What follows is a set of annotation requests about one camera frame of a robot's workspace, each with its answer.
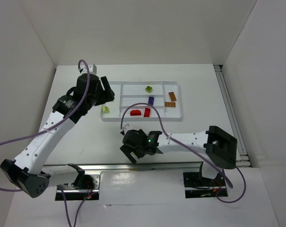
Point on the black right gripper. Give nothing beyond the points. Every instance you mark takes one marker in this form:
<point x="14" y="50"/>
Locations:
<point x="129" y="147"/>

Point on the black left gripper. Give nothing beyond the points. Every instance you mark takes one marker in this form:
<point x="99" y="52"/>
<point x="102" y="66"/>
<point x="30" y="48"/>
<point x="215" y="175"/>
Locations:
<point x="105" y="89"/>

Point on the red curved lego piece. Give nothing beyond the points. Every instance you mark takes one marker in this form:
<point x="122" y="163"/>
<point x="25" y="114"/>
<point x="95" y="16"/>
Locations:
<point x="135" y="113"/>

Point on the dark green square lego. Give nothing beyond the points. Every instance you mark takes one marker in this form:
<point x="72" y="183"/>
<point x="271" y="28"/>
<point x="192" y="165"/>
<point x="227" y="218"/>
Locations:
<point x="149" y="89"/>

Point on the purple lego plate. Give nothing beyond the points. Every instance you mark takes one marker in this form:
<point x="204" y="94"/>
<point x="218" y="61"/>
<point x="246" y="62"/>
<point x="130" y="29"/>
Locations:
<point x="151" y="100"/>

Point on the red lego brick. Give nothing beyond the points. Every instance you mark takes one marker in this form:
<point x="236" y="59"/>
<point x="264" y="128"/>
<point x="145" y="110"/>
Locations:
<point x="147" y="112"/>

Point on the orange lego brick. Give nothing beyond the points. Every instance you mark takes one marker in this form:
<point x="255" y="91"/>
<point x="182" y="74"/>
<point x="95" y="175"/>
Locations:
<point x="172" y="96"/>

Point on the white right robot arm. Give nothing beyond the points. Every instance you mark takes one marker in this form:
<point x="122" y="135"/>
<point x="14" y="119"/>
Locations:
<point x="214" y="146"/>

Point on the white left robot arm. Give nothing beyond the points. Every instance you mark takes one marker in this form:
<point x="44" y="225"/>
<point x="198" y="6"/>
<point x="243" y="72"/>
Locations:
<point x="27" y="171"/>

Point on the white divided sorting tray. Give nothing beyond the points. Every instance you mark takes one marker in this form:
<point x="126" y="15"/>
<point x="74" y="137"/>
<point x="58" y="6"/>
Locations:
<point x="132" y="96"/>

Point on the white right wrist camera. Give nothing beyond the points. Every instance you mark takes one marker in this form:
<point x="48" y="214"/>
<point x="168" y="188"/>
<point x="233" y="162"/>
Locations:
<point x="125" y="129"/>

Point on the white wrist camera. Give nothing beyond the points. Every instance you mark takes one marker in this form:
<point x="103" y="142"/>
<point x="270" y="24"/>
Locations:
<point x="125" y="129"/>
<point x="91" y="68"/>

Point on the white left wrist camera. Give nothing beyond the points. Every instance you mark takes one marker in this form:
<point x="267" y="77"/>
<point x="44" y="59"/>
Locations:
<point x="91" y="68"/>

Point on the aluminium rail front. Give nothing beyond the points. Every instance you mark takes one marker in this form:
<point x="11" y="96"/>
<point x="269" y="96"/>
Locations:
<point x="142" y="167"/>

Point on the aluminium rail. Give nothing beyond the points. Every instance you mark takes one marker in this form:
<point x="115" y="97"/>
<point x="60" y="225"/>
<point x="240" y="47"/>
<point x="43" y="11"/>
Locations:
<point x="244" y="160"/>
<point x="142" y="167"/>

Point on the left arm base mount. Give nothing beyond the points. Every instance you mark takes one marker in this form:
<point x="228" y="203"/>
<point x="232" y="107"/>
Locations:
<point x="76" y="182"/>

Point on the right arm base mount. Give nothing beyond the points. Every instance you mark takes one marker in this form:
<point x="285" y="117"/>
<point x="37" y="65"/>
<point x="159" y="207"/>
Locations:
<point x="196" y="186"/>

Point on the aluminium rail right side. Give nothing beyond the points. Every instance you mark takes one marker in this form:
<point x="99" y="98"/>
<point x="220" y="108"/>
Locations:
<point x="244" y="160"/>

